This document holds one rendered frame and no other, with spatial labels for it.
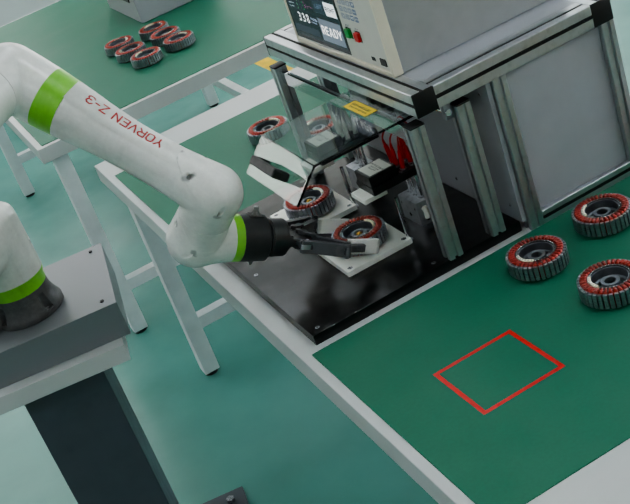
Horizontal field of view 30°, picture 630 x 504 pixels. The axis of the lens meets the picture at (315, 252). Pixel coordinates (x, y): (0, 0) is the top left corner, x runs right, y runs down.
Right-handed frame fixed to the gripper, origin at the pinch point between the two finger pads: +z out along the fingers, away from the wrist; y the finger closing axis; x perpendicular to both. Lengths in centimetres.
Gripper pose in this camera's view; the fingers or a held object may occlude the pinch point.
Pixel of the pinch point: (358, 235)
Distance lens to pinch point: 240.2
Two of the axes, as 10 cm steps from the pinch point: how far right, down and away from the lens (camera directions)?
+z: 9.0, -0.2, 4.3
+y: -4.1, -3.1, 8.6
